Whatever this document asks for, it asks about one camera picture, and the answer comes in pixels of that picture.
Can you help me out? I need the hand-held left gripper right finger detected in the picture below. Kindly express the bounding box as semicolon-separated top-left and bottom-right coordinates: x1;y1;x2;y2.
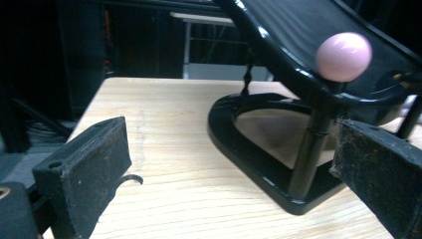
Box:
328;119;422;239

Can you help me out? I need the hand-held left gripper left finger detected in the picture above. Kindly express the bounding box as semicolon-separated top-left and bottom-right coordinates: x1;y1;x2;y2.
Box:
32;116;133;239

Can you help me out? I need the pink ball knob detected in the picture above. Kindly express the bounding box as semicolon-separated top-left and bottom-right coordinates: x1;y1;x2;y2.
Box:
315;31;373;83

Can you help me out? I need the black wavy tray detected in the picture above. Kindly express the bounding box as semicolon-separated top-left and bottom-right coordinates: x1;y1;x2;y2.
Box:
207;0;422;216

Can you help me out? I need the white metal stand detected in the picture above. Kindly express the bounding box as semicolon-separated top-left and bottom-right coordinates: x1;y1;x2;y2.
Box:
169;12;275;82

